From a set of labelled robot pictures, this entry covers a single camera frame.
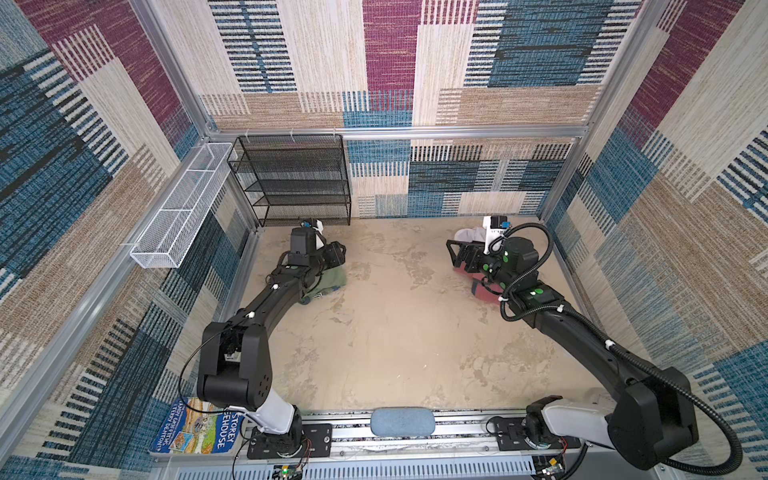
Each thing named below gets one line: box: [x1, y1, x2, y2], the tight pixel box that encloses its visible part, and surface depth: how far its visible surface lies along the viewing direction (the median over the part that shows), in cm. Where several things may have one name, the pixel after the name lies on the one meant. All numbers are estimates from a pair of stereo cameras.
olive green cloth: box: [302, 265, 347, 301], surface depth 101 cm
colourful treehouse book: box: [148, 396, 243, 457], surface depth 73 cm
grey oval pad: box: [370, 407, 436, 437], surface depth 75 cm
